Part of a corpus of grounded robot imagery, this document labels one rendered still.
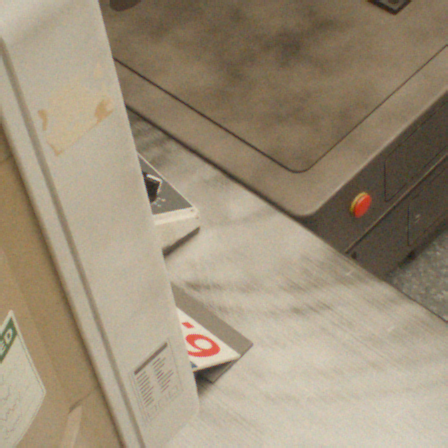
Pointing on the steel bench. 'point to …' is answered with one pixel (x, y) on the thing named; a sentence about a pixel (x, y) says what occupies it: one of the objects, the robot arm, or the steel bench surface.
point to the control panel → (169, 200)
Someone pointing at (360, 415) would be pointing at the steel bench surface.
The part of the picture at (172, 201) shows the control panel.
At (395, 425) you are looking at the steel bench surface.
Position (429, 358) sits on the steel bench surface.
